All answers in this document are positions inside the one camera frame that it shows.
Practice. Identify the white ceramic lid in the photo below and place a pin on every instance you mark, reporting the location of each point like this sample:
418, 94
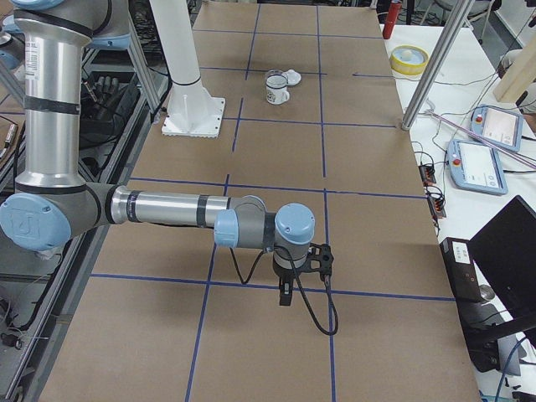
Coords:
293, 78

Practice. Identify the lower orange usb hub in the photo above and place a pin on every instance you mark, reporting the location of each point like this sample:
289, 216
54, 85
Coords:
436, 208

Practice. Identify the orange usb hub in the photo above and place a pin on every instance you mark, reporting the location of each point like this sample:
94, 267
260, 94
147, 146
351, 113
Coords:
427, 174
436, 208

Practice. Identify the upper orange usb hub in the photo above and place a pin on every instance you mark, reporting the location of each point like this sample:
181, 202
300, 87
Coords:
427, 174

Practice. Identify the black computer box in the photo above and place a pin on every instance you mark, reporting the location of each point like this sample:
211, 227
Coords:
489, 339

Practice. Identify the white enamel mug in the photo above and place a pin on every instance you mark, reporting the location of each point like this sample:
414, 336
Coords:
277, 94

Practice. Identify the black monitor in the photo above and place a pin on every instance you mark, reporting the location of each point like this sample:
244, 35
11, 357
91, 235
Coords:
504, 250

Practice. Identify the near teach pendant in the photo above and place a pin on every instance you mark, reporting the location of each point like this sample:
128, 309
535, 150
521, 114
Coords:
476, 167

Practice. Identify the teach pendant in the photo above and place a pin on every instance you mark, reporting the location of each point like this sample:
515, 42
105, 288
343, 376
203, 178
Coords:
476, 167
504, 128

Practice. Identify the yellow tape roll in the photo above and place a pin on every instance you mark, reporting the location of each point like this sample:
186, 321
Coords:
408, 60

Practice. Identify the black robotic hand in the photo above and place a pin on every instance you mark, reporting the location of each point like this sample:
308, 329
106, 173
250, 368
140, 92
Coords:
101, 98

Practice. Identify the far teach pendant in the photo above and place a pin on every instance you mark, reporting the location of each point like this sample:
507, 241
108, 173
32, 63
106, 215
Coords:
504, 128

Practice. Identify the red cylinder bottle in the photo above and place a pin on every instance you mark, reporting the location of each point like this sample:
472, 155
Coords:
391, 19

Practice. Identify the wooden beam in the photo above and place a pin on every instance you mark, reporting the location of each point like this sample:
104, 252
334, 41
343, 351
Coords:
519, 73

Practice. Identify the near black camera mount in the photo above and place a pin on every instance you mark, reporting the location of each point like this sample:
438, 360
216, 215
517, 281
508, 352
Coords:
319, 260

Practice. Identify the white camera stand column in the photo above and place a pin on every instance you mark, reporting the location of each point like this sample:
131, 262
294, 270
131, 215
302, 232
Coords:
191, 110

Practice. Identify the aluminium frame post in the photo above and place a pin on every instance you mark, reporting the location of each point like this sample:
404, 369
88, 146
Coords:
442, 48

